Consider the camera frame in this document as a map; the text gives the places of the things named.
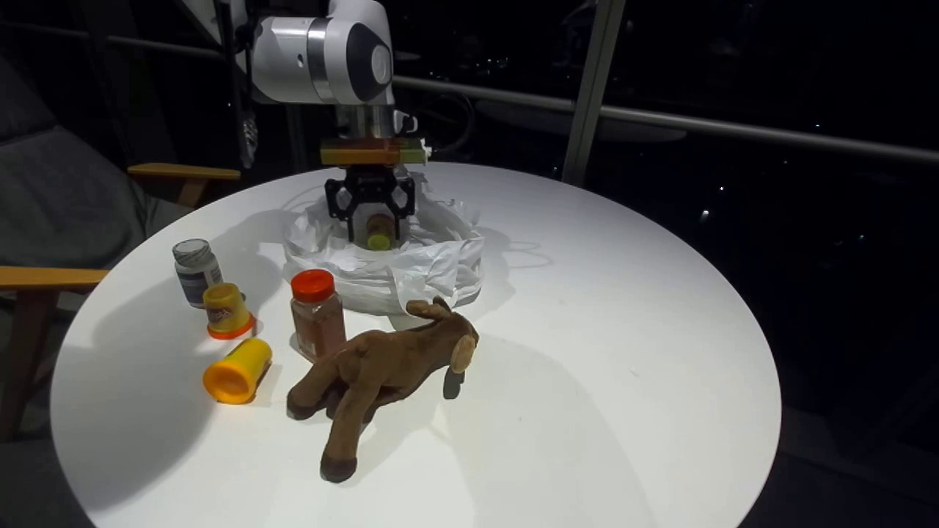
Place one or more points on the white plastic bag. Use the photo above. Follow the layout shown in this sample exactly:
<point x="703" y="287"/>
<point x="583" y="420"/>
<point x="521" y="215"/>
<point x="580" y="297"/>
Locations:
<point x="441" y="259"/>

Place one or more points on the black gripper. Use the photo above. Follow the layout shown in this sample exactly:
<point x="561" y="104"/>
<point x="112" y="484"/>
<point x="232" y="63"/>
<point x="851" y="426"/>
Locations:
<point x="370" y="192"/>

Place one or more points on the white pill bottle blue label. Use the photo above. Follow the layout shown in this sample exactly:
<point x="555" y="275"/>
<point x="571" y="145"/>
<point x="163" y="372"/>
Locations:
<point x="194" y="264"/>

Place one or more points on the yellow tub with orange lid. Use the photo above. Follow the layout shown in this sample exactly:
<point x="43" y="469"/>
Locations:
<point x="226" y="310"/>

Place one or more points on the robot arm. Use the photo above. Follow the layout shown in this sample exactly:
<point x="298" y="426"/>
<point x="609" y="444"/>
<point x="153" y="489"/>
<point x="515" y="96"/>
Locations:
<point x="313" y="54"/>

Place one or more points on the grey window post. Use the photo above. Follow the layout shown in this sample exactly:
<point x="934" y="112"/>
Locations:
<point x="590" y="89"/>

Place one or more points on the brown plush moose toy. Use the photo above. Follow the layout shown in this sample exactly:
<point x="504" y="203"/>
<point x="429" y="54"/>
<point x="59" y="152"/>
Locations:
<point x="383" y="371"/>

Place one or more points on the grey armchair wooden armrests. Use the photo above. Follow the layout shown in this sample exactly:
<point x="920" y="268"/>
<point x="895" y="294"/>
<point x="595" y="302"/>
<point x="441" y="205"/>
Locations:
<point x="59" y="195"/>

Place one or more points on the brown spice bottle red cap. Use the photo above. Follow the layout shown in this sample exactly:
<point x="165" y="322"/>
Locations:
<point x="319" y="318"/>

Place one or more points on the grey window railing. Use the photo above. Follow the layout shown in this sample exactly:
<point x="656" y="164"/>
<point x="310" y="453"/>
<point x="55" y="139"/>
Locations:
<point x="743" y="130"/>

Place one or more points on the yellow block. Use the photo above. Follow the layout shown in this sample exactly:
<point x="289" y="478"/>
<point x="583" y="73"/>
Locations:
<point x="237" y="371"/>

